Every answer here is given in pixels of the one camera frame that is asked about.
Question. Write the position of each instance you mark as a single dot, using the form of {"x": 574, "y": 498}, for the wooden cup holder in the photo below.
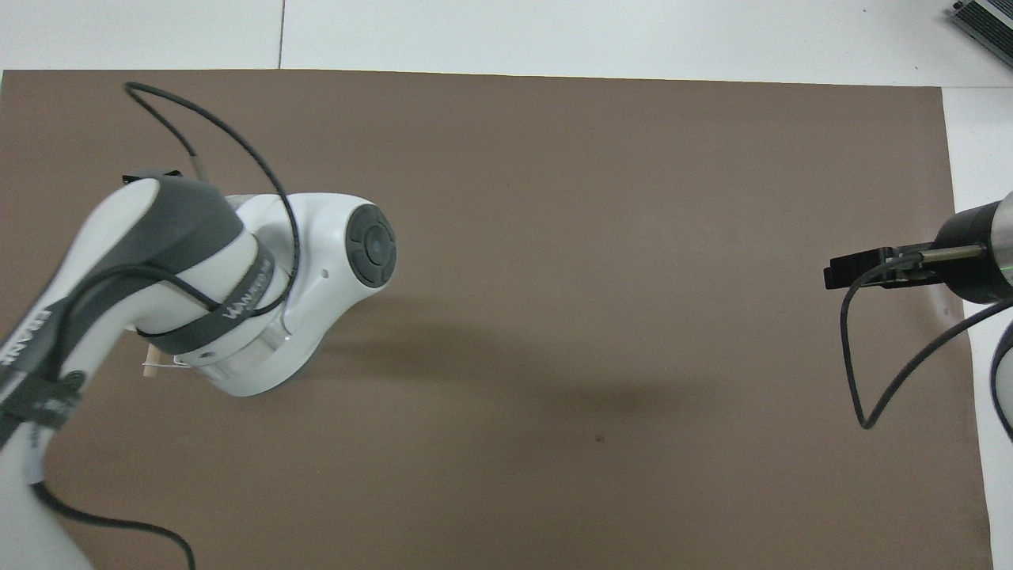
{"x": 150, "y": 366}

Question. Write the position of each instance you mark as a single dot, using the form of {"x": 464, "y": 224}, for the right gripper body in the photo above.
{"x": 969, "y": 273}

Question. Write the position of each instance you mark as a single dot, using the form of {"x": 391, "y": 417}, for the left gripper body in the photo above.
{"x": 158, "y": 172}

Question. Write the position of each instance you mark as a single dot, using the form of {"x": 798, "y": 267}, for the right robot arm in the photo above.
{"x": 1007, "y": 237}

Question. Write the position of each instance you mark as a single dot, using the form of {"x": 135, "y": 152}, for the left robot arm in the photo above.
{"x": 316, "y": 237}

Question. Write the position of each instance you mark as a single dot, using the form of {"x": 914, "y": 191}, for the grey ribbed metal box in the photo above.
{"x": 989, "y": 17}

